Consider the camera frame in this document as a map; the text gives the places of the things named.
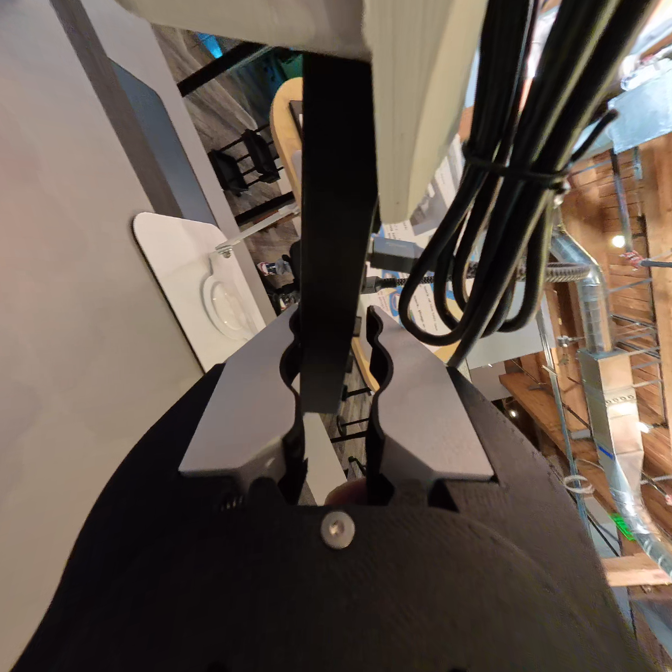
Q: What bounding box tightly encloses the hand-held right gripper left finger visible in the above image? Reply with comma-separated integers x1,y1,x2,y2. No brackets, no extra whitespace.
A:
179,305,310,494

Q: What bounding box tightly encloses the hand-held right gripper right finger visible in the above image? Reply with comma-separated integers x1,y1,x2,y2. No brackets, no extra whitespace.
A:
363,307,494,492

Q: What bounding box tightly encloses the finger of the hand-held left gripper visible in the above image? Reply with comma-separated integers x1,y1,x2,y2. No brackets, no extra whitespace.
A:
363,0,489,221
116,0,375,60

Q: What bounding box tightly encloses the black hub cable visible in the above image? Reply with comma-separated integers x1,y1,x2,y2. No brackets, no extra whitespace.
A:
397,0,657,363

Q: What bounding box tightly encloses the black multi-port hub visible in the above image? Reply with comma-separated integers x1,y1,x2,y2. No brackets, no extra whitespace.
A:
297,48,379,418

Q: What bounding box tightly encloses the braided grey usb cable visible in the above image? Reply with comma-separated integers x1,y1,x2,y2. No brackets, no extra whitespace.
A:
368,237,423,295

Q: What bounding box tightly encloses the black utility cart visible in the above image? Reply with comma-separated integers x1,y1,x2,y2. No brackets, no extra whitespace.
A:
208,126,284,198

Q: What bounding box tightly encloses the silver ventilation duct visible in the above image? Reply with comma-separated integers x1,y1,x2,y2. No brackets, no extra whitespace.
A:
546,226,672,573

